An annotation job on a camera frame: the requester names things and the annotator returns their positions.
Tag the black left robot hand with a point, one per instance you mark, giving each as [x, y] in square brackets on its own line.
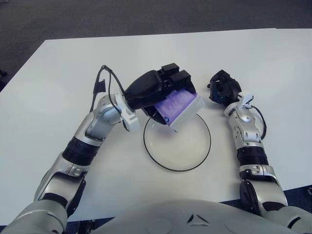
[143, 90]

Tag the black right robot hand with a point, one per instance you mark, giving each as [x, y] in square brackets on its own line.
[228, 89]

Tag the purple tissue paper pack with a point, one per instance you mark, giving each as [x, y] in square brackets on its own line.
[178, 107]

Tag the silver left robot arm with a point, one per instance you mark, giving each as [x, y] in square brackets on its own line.
[97, 126]

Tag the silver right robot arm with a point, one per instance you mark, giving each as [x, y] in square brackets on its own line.
[248, 136]

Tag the white plate with black rim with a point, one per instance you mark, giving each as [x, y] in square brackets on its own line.
[180, 151]

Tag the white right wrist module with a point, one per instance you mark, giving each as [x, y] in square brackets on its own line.
[246, 100]

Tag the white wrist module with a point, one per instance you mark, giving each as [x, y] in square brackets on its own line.
[246, 100]
[131, 120]

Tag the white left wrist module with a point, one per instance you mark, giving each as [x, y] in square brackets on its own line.
[131, 120]

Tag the grey robot torso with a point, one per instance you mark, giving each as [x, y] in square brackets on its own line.
[175, 219]

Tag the black chair base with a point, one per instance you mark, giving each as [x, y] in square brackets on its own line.
[2, 72]

